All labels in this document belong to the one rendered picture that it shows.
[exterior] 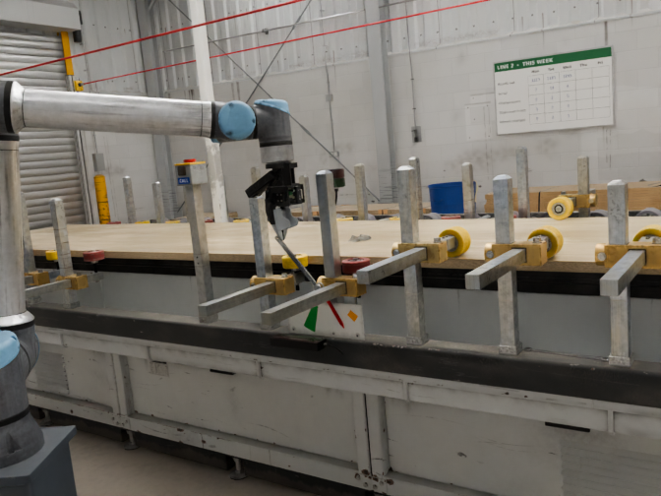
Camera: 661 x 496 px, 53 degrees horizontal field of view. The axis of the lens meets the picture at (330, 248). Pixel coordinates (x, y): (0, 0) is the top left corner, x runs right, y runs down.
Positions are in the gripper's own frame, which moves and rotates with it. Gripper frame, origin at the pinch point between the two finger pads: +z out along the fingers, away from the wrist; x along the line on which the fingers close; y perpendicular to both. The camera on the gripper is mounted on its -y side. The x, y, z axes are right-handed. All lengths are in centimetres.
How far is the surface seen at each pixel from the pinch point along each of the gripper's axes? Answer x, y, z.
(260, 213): 6.5, -11.9, -5.8
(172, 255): 22, -69, 10
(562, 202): 96, 51, 4
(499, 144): 706, -189, -7
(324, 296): -5.3, 16.6, 15.4
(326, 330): 5.3, 8.5, 28.1
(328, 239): 6.1, 11.7, 2.2
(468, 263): 22, 46, 12
